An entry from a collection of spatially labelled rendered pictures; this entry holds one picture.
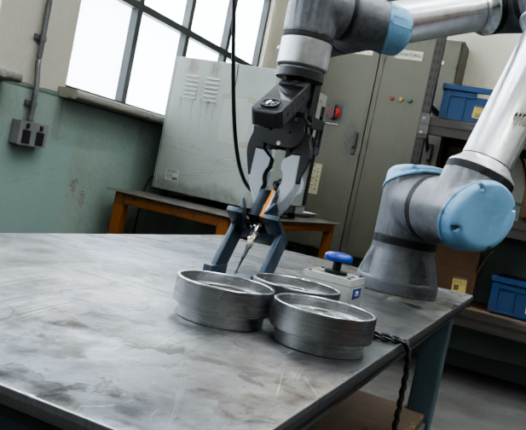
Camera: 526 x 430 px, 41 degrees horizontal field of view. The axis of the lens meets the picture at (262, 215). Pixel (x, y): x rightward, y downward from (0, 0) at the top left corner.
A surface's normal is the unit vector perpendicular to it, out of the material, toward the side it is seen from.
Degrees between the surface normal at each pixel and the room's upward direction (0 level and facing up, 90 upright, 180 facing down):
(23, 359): 0
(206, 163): 90
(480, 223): 97
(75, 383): 0
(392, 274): 72
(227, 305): 90
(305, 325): 90
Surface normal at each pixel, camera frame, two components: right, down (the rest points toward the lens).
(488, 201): 0.31, 0.24
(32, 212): 0.90, 0.20
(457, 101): -0.35, -0.02
